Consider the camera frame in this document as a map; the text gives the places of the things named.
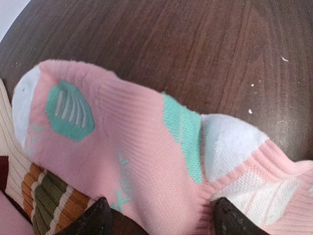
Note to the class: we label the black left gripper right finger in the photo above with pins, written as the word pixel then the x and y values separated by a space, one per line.
pixel 228 220

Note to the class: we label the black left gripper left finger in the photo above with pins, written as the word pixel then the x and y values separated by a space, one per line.
pixel 96 220

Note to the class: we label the pink sock with teal patches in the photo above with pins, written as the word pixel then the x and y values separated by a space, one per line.
pixel 154 160

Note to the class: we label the beige striped ribbed sock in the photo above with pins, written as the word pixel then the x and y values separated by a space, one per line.
pixel 33 201

